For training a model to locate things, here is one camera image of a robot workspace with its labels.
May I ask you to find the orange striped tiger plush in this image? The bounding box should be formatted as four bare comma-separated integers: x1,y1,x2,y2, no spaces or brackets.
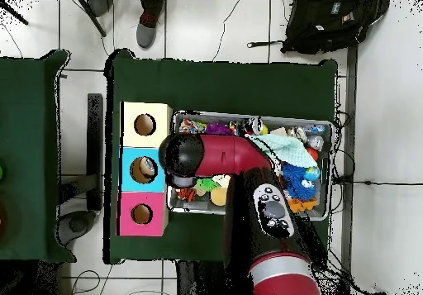
176,188,198,203

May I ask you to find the wooden box with three holes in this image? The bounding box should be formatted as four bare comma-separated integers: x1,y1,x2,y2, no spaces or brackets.
116,101,173,236

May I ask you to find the clear mesh bin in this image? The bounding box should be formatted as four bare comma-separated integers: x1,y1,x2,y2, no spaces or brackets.
166,110,334,222

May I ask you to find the purple spiky rubber ball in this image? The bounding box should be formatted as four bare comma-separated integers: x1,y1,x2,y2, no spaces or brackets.
206,122,232,136

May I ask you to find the cream cloth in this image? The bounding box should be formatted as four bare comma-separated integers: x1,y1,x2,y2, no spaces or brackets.
211,174,232,189

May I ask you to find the crushed black can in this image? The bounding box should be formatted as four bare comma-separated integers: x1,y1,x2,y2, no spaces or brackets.
242,117,265,136

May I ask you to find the dark green table cloth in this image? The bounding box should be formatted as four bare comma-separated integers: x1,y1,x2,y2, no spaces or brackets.
103,48,339,271
0,50,77,264

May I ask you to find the mint green cloth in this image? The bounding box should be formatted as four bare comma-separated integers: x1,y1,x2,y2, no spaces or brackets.
245,133,319,169

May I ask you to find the blue fuzzy toy with eyes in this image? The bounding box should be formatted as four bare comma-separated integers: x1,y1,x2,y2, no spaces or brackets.
281,162,318,201

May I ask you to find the orange plastic tray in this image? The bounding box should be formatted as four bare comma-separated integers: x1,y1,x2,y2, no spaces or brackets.
287,197,319,214

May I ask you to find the black standing panel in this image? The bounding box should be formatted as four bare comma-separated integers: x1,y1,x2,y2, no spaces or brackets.
86,93,104,212

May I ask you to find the person's foot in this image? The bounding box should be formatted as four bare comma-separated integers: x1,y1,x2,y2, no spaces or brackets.
135,0,165,49
88,0,114,18

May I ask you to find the grey stand foot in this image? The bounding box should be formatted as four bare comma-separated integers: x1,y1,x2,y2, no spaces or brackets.
54,209,97,247

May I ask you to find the black backpack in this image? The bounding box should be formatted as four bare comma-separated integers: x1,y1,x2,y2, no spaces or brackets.
280,0,391,55

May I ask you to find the black tripod leg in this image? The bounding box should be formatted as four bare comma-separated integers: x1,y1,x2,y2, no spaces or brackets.
0,0,29,26
77,0,107,38

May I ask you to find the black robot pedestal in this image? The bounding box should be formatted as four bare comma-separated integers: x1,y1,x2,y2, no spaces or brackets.
174,259,229,295

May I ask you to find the black floor cable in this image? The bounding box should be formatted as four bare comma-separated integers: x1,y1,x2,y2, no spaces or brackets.
331,175,423,188

